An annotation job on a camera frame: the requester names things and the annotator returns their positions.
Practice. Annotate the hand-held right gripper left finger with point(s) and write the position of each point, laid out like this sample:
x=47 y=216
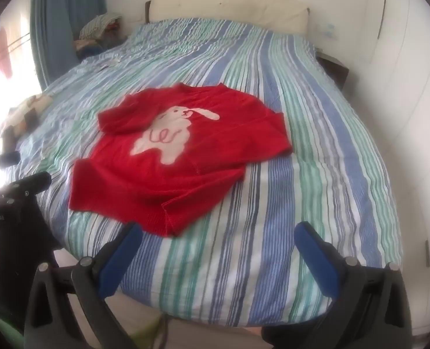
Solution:
x=122 y=251

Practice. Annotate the blue green striped bedspread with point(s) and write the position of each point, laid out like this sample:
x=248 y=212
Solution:
x=294 y=196

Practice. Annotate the blue curtain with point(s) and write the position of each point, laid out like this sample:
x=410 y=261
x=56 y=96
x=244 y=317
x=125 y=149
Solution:
x=58 y=25

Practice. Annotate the dark wooden nightstand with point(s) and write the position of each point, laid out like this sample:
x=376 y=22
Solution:
x=333 y=69

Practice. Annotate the red sweater with white rabbit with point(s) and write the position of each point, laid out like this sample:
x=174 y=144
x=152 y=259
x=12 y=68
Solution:
x=185 y=160

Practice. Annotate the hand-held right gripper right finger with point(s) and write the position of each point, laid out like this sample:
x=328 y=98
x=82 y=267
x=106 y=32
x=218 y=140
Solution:
x=314 y=252

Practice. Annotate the pile of clothes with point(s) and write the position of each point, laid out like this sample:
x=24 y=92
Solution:
x=98 y=31

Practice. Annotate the cream padded headboard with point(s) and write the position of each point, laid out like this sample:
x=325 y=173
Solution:
x=229 y=11

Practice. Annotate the red hanging cloth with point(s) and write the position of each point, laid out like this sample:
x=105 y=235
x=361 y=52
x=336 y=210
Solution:
x=2 y=52

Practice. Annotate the white wardrobe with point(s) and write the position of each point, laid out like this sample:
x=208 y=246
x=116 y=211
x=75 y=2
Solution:
x=400 y=80

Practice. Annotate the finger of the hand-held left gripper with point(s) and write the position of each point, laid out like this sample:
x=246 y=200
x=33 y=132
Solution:
x=33 y=182
x=2 y=159

